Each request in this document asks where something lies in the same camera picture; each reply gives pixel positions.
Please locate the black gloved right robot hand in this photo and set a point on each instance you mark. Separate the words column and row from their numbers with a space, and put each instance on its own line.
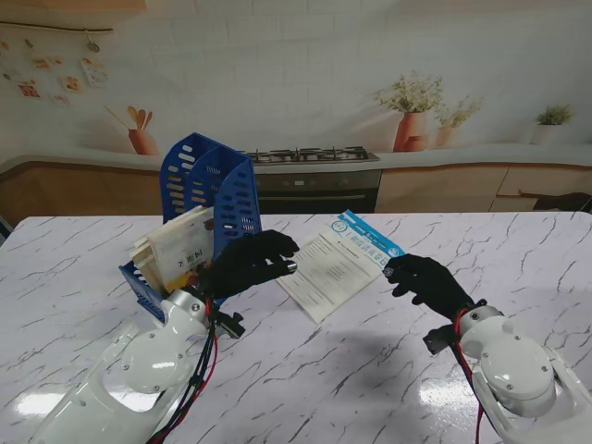
column 430, row 282

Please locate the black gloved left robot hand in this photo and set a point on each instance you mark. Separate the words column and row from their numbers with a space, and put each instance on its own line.
column 240, row 270

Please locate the yellow cover book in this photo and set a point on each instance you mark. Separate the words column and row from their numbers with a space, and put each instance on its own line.
column 185, row 259

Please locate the white workbook with blue header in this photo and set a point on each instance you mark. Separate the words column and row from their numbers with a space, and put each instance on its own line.
column 333, row 277

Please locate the tan cover book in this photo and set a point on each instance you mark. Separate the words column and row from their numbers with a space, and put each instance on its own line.
column 143, row 256

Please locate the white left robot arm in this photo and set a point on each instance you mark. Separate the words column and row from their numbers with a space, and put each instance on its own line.
column 139, row 365

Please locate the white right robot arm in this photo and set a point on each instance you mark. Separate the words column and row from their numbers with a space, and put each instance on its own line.
column 518, row 374

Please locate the blue perforated plastic file holder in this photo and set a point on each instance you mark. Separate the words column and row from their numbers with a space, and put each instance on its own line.
column 247, row 166

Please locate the printed kitchen scene backdrop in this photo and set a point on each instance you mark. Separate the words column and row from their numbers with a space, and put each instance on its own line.
column 296, row 69

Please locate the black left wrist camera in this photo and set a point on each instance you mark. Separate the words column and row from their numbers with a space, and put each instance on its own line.
column 229, row 324

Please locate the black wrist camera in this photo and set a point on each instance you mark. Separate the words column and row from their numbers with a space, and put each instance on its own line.
column 439, row 340
column 229, row 324

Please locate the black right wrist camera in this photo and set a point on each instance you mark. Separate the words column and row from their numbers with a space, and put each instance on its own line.
column 439, row 340

